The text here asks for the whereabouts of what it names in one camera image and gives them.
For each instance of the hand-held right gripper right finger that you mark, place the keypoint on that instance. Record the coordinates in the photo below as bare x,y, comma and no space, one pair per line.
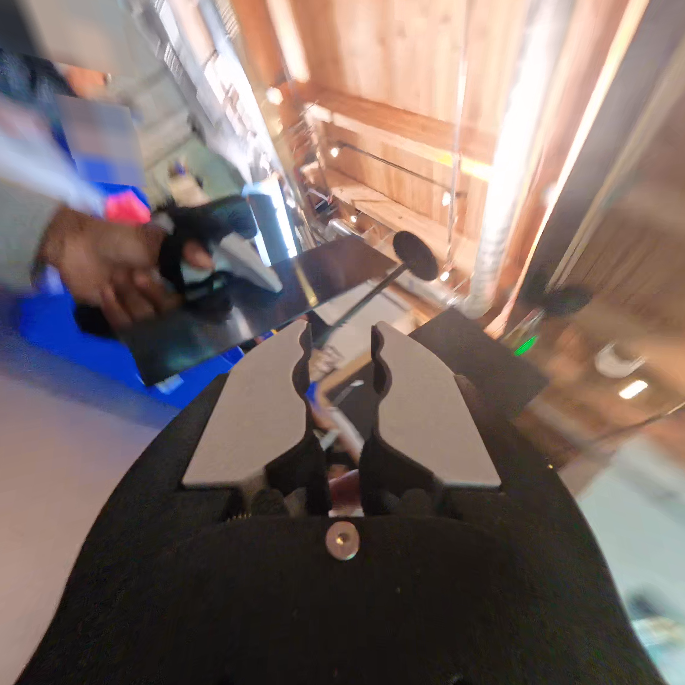
433,423

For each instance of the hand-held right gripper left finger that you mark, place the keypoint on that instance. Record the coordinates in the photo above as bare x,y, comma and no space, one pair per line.
251,417

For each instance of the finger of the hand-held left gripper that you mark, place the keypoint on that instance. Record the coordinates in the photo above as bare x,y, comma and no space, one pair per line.
251,262

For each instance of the thin dark shiny metal plate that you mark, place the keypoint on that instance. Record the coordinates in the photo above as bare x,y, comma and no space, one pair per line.
214,332

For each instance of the blue plastic bin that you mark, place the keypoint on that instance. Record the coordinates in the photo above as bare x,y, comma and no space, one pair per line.
80,348

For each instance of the person's left forearm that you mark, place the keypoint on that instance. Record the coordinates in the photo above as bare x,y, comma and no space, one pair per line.
32,214

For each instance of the LED light panel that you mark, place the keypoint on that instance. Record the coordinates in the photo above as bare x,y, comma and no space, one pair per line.
273,225

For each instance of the green exit sign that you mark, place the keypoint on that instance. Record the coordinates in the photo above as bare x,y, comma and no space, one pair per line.
525,346

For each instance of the black dome speaker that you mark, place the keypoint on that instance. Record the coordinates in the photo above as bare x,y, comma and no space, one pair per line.
566,301

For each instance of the ceiling spot light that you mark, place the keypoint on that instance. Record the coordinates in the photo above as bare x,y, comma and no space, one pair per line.
633,389

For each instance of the silver ceiling duct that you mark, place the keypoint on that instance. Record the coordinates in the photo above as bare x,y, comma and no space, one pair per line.
508,160

